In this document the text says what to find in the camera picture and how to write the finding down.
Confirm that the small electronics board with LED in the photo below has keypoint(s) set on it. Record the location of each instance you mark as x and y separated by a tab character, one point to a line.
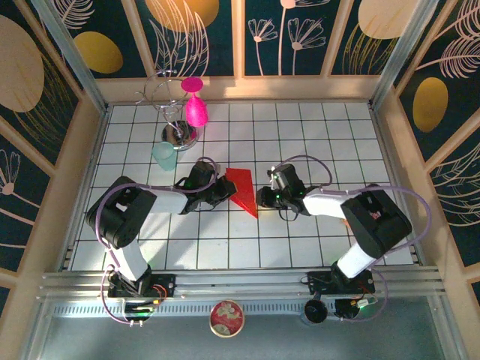
140	309
348	308

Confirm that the pink wine glass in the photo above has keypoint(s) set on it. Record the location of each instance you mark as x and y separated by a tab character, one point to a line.
196	112

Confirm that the aluminium frame post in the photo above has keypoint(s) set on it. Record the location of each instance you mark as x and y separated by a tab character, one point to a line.
400	56
72	56

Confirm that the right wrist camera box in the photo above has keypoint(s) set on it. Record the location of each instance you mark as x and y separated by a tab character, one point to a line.
273	182

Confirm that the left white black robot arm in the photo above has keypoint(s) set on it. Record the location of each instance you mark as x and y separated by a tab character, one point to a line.
129	260

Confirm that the round red floral tin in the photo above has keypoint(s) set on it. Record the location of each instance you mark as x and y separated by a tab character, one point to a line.
227	318

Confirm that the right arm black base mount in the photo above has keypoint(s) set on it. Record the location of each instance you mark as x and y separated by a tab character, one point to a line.
318	283

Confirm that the aluminium mounting rail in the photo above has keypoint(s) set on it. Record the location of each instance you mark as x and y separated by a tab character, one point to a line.
243	283

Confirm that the teal plastic cup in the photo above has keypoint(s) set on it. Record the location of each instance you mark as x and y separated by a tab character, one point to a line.
167	159

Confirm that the perforated metal strip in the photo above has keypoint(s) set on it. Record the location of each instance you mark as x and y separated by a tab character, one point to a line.
270	309

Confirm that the aluminium table side rail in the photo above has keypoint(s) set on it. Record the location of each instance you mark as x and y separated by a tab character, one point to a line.
387	150
93	150

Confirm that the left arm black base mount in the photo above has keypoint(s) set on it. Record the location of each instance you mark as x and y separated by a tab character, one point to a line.
167	282

